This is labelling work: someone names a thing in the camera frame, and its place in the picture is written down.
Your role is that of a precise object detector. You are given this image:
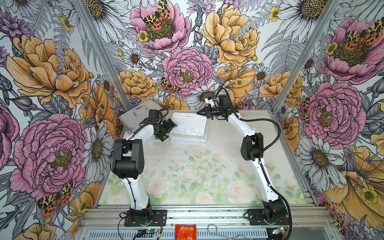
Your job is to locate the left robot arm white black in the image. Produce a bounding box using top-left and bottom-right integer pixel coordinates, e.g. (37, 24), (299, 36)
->
(111, 109), (177, 227)

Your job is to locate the left aluminium frame post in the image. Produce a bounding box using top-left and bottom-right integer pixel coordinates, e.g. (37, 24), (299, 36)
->
(74, 1), (132, 112)

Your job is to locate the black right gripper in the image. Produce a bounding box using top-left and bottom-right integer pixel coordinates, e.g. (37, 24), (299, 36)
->
(196, 103), (223, 121)

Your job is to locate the black corrugated cable right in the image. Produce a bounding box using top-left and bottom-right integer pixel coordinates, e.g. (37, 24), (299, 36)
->
(214, 86), (293, 240)

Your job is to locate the right aluminium frame post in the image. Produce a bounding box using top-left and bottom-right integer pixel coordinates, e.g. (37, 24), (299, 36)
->
(272, 0), (341, 113)

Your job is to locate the white keyboard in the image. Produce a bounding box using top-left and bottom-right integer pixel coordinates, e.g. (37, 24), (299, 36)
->
(172, 113), (207, 137)

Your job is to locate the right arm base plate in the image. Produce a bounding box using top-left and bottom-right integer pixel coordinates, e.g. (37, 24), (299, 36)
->
(243, 209), (291, 226)

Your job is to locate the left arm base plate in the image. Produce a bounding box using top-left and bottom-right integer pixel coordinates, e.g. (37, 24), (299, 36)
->
(124, 210), (167, 227)

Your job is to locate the aluminium frame post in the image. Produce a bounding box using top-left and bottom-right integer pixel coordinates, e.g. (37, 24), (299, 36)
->
(74, 1), (132, 112)
(272, 0), (341, 113)

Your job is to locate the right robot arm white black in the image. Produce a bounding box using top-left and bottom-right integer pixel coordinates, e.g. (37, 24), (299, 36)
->
(197, 95), (292, 224)

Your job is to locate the red packet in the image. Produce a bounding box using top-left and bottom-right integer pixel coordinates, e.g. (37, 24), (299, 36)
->
(175, 225), (197, 240)

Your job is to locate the silver metal case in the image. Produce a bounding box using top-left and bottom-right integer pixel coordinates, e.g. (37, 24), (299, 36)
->
(119, 100), (161, 134)

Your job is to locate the aluminium front rail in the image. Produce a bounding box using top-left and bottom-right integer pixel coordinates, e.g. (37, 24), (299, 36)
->
(79, 205), (334, 230)

